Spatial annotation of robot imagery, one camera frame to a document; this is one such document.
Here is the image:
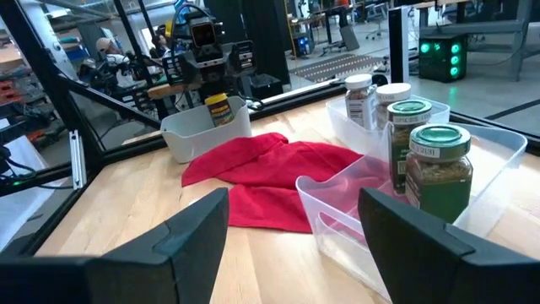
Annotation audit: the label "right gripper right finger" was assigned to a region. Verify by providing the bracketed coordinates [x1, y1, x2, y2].
[357, 187, 540, 304]

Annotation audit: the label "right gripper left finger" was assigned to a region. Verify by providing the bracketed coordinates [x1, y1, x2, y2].
[0, 187, 230, 304]

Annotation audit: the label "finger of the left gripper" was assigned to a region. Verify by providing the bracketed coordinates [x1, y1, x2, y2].
[161, 53, 187, 87]
[229, 41, 257, 73]

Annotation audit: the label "yellow lid spice jar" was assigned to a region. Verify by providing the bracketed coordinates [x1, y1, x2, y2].
[204, 93, 235, 128]

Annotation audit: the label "white lid spice jar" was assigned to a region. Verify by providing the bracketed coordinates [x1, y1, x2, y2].
[344, 73, 379, 131]
[375, 82, 413, 130]

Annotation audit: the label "green lid spice jar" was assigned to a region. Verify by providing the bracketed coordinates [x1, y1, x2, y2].
[404, 123, 473, 224]
[386, 99, 433, 195]

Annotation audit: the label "wooden board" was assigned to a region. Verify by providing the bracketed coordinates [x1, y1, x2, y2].
[146, 81, 202, 100]

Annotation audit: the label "person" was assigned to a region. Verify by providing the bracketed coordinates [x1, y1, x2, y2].
[94, 36, 136, 88]
[151, 33, 172, 58]

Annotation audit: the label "black box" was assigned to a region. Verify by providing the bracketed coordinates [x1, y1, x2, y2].
[250, 73, 284, 100]

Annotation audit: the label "white plastic bin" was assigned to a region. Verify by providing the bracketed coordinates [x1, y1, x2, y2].
[159, 95, 253, 165]

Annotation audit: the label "computer with blue light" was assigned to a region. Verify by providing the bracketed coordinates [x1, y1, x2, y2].
[294, 33, 316, 58]

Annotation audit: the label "dark floor mat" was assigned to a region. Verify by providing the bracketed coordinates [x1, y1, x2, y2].
[290, 53, 383, 82]

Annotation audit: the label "red cloth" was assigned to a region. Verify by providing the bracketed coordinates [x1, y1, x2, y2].
[181, 132, 392, 234]

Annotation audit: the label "clear plastic bin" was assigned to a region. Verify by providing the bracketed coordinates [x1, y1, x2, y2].
[326, 95, 451, 155]
[294, 122, 528, 303]

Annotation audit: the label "grey office chair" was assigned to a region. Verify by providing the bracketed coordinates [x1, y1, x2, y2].
[364, 2, 392, 41]

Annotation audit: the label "shelf with red items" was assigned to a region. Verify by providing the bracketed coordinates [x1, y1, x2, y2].
[0, 37, 56, 144]

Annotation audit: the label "computer tower green fans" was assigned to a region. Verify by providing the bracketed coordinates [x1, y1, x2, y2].
[418, 34, 468, 84]

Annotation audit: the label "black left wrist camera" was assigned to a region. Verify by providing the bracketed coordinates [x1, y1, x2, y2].
[188, 16, 224, 68]

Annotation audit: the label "black cable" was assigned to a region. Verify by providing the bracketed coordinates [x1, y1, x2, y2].
[242, 95, 266, 111]

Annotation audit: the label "silver frame bracket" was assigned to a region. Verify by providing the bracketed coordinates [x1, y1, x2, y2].
[68, 129, 89, 190]

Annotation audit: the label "black and white post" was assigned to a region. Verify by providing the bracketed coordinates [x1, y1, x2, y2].
[387, 6, 411, 84]

